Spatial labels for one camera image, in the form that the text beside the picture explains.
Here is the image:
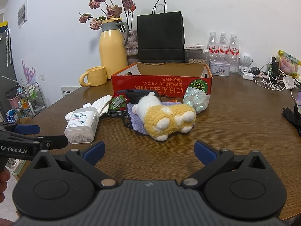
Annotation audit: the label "purple wall decal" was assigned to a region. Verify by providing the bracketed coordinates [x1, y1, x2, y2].
[21, 59, 37, 85]

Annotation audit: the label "white cotton swab container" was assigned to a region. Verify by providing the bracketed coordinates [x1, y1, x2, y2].
[64, 107, 100, 144]

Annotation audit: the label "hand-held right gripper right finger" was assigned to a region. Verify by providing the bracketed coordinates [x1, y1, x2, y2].
[181, 140, 267, 190]

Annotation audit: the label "tangle of white cables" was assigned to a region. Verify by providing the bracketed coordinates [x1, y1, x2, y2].
[254, 72, 301, 99]

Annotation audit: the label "yellow thermos jug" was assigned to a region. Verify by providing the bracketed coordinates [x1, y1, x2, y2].
[99, 18, 129, 79]

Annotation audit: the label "dried pink roses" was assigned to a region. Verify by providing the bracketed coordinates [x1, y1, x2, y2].
[79, 0, 137, 32]

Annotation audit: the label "black upright device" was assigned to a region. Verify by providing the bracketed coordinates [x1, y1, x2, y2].
[268, 56, 280, 78]

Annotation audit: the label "white robot toy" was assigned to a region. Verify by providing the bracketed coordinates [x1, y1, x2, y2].
[238, 52, 254, 76]

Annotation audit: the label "fluffy pink vase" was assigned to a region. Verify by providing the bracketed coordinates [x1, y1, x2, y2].
[126, 30, 139, 66]

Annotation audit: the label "silver metal clipper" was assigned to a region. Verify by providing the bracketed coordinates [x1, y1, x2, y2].
[109, 99, 126, 110]

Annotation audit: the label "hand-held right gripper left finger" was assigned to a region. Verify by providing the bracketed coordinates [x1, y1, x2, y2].
[32, 141, 118, 190]

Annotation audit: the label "wall poster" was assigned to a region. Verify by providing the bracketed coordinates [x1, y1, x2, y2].
[17, 0, 28, 29]

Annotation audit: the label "clear seed container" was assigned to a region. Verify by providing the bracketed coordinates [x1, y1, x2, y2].
[184, 44, 208, 64]

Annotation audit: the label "yellow white plush toy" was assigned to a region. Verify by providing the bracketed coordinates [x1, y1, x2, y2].
[132, 92, 197, 142]

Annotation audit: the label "person's left hand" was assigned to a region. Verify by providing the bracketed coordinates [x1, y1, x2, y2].
[0, 167, 11, 195]

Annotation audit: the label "metal storage rack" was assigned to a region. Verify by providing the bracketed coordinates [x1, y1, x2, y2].
[2, 75, 47, 123]

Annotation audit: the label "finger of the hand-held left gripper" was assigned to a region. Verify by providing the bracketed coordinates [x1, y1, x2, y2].
[0, 122, 40, 135]
[0, 133, 68, 150]

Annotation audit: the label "purple knitted cloth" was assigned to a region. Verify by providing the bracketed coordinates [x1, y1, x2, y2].
[127, 101, 185, 134]

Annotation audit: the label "clear water bottle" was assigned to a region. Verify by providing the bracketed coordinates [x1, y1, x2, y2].
[229, 34, 240, 74]
[207, 31, 220, 64]
[219, 32, 230, 63]

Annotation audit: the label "grey tin box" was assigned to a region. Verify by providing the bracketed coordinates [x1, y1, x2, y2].
[209, 60, 231, 77]

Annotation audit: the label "yellow mug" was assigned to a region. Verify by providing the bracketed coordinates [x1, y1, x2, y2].
[79, 66, 108, 87]

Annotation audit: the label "black braided cable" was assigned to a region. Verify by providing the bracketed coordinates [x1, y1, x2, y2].
[121, 112, 133, 129]

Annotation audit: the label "red cardboard box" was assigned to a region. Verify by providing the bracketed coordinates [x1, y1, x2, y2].
[111, 62, 213, 99]

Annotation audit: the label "iridescent plastic bag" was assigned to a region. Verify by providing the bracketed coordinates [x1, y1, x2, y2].
[183, 87, 210, 113]

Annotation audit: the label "yellow pink snack packet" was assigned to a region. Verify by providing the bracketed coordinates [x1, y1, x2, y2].
[278, 50, 301, 77]

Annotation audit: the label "black glove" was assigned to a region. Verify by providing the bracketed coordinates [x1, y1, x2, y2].
[282, 104, 301, 136]

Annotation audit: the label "red fabric rose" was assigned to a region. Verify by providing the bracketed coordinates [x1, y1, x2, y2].
[110, 92, 128, 113]

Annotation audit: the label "navy zip pouch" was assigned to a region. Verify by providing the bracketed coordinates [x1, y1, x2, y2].
[116, 89, 171, 104]

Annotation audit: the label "black paper bag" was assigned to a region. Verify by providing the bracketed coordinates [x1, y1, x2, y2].
[137, 0, 186, 63]

